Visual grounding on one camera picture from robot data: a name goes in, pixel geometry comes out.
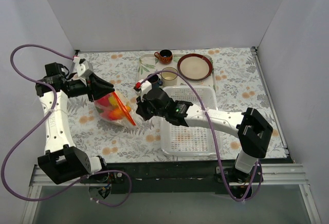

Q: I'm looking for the red fake apple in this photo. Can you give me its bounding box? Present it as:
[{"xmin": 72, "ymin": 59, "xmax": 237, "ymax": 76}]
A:
[{"xmin": 95, "ymin": 96, "xmax": 110, "ymax": 107}]

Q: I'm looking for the clear zip top bag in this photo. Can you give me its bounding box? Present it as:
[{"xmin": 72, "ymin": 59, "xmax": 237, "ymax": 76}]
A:
[{"xmin": 94, "ymin": 91, "xmax": 137, "ymax": 128}]

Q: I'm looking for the orange fake mango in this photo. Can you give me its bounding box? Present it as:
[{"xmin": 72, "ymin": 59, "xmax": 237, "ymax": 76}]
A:
[{"xmin": 107, "ymin": 108, "xmax": 125, "ymax": 121}]

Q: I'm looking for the white plastic basket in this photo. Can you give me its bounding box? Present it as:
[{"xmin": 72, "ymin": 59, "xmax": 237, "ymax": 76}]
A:
[{"xmin": 160, "ymin": 85, "xmax": 217, "ymax": 157}]

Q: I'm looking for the yellow fake lemon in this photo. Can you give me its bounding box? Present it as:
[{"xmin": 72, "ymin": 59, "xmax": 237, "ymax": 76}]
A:
[{"xmin": 108, "ymin": 96, "xmax": 118, "ymax": 107}]

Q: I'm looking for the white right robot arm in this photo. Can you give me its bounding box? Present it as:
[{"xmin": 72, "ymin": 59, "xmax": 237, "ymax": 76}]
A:
[{"xmin": 136, "ymin": 88, "xmax": 273, "ymax": 182}]

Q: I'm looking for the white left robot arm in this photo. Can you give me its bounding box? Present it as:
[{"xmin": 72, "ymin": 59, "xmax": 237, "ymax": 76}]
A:
[{"xmin": 35, "ymin": 57, "xmax": 114, "ymax": 184}]

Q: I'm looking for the dark blue cup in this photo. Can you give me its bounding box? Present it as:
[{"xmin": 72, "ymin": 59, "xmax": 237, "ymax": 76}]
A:
[{"xmin": 148, "ymin": 74, "xmax": 163, "ymax": 88}]

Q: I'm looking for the cream mug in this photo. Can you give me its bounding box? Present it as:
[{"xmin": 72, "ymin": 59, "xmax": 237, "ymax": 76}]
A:
[{"xmin": 160, "ymin": 67, "xmax": 178, "ymax": 87}]

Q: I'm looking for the brown orange cup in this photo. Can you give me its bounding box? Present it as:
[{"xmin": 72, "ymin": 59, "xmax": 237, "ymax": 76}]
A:
[{"xmin": 154, "ymin": 49, "xmax": 173, "ymax": 64}]

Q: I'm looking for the red rimmed cream plate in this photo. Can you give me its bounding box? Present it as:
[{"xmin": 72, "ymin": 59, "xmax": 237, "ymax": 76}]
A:
[{"xmin": 177, "ymin": 53, "xmax": 213, "ymax": 81}]

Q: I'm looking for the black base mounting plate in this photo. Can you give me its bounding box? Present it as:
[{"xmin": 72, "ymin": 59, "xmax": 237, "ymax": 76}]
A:
[{"xmin": 82, "ymin": 160, "xmax": 261, "ymax": 197}]

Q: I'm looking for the floral tablecloth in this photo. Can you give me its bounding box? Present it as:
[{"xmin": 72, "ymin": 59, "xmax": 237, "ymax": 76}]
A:
[{"xmin": 67, "ymin": 48, "xmax": 288, "ymax": 163}]

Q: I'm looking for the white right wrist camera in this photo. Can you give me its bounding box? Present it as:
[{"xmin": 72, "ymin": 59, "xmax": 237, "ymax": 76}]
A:
[{"xmin": 134, "ymin": 80, "xmax": 152, "ymax": 97}]

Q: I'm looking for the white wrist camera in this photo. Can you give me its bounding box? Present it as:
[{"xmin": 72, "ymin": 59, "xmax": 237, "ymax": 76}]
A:
[
  {"xmin": 73, "ymin": 57, "xmax": 94, "ymax": 80},
  {"xmin": 134, "ymin": 80, "xmax": 152, "ymax": 97}
]

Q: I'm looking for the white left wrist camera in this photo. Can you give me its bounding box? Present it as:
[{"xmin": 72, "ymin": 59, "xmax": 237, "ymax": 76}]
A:
[{"xmin": 73, "ymin": 57, "xmax": 94, "ymax": 80}]

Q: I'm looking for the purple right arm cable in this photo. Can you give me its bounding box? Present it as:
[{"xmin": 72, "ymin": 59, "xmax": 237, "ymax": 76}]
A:
[{"xmin": 140, "ymin": 71, "xmax": 263, "ymax": 203}]

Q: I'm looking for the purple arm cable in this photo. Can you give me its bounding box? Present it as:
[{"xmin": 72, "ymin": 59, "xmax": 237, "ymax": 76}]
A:
[
  {"xmin": 140, "ymin": 71, "xmax": 263, "ymax": 203},
  {"xmin": 1, "ymin": 44, "xmax": 132, "ymax": 208}
]

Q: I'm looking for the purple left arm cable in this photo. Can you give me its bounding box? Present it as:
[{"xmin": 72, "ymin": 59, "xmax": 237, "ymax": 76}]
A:
[{"xmin": 1, "ymin": 44, "xmax": 132, "ymax": 208}]

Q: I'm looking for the aluminium frame rail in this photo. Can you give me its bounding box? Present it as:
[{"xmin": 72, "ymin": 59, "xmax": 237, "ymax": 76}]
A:
[{"xmin": 262, "ymin": 163, "xmax": 309, "ymax": 185}]

